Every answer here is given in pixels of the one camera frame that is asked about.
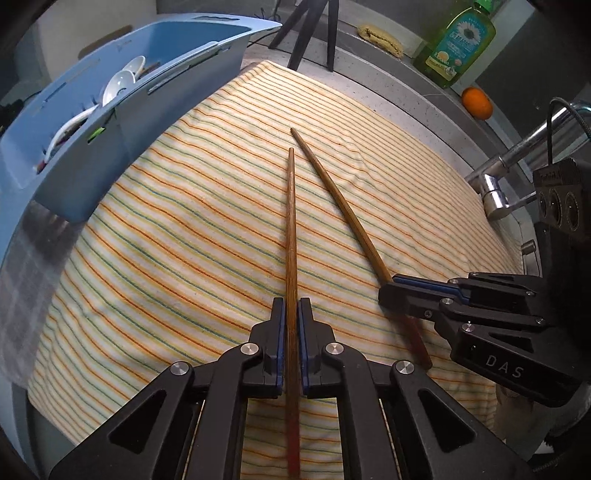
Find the green dish soap bottle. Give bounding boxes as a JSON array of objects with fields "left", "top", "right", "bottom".
[{"left": 413, "top": 0, "right": 496, "bottom": 89}]

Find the yellow sponge cloth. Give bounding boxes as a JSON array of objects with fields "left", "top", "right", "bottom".
[{"left": 356, "top": 24, "right": 404, "bottom": 59}]

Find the chrome kitchen faucet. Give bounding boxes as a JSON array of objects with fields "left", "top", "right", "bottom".
[{"left": 465, "top": 97, "right": 590, "bottom": 221}]

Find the blue plastic drain basket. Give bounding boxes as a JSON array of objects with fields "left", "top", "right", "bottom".
[{"left": 1, "top": 13, "right": 280, "bottom": 251}]

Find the white cutting board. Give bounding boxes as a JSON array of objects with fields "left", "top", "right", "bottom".
[{"left": 14, "top": 0, "right": 156, "bottom": 83}]

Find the green plastic spoon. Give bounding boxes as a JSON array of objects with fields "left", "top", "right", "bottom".
[{"left": 87, "top": 127, "right": 105, "bottom": 144}]

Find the white ceramic spoon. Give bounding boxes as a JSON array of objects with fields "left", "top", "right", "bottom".
[
  {"left": 123, "top": 55, "right": 146, "bottom": 80},
  {"left": 41, "top": 70, "right": 135, "bottom": 165}
]

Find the orange fruit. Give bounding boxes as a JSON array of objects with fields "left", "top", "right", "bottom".
[{"left": 461, "top": 87, "right": 494, "bottom": 120}]

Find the striped yellow dish cloth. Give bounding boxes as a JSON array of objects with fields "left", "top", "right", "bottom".
[{"left": 27, "top": 59, "right": 523, "bottom": 480}]

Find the wooden chopstick red tip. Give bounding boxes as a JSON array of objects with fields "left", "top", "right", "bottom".
[
  {"left": 290, "top": 127, "right": 433, "bottom": 370},
  {"left": 286, "top": 148, "right": 301, "bottom": 479}
]

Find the gloved right hand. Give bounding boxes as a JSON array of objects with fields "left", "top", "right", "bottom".
[{"left": 493, "top": 384, "right": 572, "bottom": 458}]

